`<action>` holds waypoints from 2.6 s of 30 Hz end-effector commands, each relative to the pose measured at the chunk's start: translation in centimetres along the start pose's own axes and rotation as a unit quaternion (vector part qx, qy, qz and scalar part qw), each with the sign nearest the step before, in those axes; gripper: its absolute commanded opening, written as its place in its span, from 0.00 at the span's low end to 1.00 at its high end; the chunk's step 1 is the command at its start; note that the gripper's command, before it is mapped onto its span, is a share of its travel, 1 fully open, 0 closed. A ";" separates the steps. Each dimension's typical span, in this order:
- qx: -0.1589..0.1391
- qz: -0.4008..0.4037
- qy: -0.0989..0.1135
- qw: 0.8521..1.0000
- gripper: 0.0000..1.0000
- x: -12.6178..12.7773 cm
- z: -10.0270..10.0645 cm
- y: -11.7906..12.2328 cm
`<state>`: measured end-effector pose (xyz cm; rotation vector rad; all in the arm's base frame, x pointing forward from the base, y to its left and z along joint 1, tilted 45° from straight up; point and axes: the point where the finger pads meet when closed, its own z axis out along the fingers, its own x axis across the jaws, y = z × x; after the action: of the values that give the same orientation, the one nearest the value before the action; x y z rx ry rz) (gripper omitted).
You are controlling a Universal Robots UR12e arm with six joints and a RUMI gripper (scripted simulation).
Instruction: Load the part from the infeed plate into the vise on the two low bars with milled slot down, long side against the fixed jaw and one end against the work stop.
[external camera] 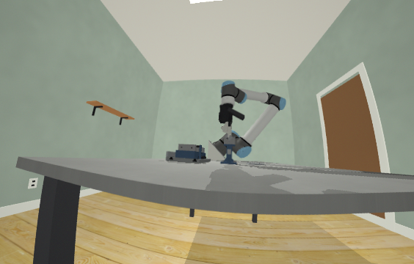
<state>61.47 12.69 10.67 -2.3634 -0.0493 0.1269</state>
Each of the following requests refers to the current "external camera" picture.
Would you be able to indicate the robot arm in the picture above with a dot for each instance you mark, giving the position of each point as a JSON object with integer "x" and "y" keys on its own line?
{"x": 230, "y": 94}

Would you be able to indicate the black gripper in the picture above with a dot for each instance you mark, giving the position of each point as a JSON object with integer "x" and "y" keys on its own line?
{"x": 225, "y": 117}

